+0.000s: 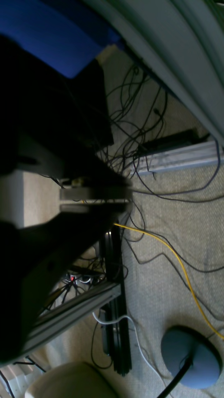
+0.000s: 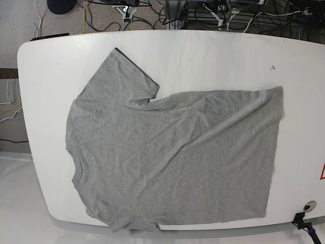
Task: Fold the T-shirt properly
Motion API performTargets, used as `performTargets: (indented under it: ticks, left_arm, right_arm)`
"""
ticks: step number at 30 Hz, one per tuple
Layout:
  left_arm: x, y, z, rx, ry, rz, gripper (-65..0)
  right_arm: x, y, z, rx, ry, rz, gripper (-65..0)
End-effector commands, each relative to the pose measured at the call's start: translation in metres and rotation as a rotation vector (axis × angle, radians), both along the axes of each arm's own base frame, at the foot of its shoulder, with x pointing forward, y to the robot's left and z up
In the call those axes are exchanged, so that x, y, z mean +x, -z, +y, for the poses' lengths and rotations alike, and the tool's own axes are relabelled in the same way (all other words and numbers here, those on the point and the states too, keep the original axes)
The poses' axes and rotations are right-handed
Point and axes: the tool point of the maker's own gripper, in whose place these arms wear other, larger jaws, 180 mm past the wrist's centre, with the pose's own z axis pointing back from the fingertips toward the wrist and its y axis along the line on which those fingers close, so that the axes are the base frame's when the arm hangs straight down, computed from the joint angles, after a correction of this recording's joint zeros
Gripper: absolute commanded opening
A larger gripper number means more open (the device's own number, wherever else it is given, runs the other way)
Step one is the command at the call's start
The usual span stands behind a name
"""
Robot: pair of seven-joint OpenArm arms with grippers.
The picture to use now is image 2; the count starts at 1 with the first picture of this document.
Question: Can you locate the black clamp with cable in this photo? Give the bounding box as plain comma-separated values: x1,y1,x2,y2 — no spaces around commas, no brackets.
291,212,321,244

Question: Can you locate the white cable on floor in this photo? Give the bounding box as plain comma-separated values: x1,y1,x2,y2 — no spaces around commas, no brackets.
33,0,42,38

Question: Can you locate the aluminium frame post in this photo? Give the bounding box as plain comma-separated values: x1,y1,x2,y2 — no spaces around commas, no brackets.
161,1,188,30

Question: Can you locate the dark round object top left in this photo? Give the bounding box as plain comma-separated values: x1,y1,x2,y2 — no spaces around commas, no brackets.
47,0,77,15

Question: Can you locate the right table cable grommet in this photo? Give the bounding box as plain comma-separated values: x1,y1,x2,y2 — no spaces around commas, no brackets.
303,200,317,212

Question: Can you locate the yellow cable on floor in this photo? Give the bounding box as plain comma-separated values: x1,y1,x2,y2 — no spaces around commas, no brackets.
81,0,95,35

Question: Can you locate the red warning triangle sticker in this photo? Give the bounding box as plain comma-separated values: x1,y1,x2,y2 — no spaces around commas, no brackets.
320,164,325,180

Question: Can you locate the grey t-shirt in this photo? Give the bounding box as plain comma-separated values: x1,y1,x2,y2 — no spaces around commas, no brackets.
66,49,284,232

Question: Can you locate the left table cable grommet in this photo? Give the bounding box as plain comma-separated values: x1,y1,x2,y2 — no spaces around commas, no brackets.
86,209,93,218

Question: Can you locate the table cable grommet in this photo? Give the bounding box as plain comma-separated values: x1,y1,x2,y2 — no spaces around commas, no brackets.
303,200,317,212
86,209,93,218

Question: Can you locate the white robot mount bracket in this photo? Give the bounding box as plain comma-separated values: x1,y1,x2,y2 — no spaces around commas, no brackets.
113,6,139,23

